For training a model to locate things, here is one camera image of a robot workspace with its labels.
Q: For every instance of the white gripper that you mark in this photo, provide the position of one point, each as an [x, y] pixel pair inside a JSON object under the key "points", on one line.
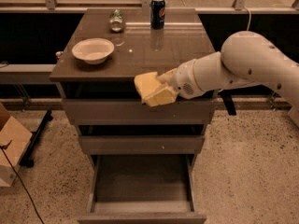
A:
{"points": [[183, 78]]}

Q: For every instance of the yellow sponge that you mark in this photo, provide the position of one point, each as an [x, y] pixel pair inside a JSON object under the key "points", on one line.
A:
{"points": [[145, 85]]}

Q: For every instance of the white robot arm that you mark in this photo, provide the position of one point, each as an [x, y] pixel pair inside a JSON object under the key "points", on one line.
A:
{"points": [[245, 59]]}

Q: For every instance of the grey drawer cabinet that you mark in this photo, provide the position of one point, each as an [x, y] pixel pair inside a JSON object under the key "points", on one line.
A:
{"points": [[138, 49]]}

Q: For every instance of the grey top drawer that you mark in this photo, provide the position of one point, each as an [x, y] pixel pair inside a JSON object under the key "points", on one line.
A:
{"points": [[132, 112]]}

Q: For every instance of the grey middle drawer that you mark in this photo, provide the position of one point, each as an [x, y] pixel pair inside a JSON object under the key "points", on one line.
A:
{"points": [[150, 144]]}

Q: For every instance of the grey open bottom drawer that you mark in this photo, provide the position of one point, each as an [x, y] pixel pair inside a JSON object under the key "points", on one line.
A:
{"points": [[142, 189]]}

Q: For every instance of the blue pepsi can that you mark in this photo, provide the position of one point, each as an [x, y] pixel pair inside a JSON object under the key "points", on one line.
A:
{"points": [[157, 14]]}

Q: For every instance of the white bowl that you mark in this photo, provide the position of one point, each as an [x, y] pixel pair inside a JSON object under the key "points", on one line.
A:
{"points": [[93, 50]]}

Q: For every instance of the clear glass jar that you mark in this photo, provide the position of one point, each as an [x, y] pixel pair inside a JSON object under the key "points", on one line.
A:
{"points": [[116, 21]]}

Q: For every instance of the small metal knob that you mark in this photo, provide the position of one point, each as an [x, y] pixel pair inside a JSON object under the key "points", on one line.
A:
{"points": [[58, 55]]}

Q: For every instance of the cardboard box right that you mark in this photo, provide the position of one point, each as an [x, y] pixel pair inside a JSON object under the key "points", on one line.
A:
{"points": [[294, 115]]}

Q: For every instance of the cardboard box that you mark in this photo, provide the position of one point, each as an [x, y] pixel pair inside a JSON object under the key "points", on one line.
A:
{"points": [[16, 138], [294, 115]]}

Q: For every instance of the black stand leg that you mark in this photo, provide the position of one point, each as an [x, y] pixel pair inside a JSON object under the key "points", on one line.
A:
{"points": [[26, 159]]}

